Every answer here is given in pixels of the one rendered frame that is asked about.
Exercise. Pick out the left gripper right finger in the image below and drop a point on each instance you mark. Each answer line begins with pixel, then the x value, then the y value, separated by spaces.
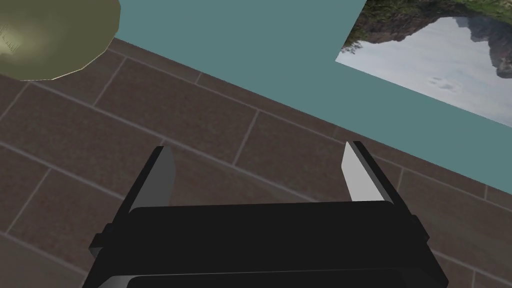
pixel 366 176

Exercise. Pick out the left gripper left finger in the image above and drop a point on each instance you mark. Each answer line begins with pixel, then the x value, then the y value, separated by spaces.
pixel 154 182

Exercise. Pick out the olive round object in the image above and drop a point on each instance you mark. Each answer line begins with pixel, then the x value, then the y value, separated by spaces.
pixel 52 38

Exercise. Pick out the mountain landscape wall picture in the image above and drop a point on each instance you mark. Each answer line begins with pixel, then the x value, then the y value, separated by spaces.
pixel 436 56

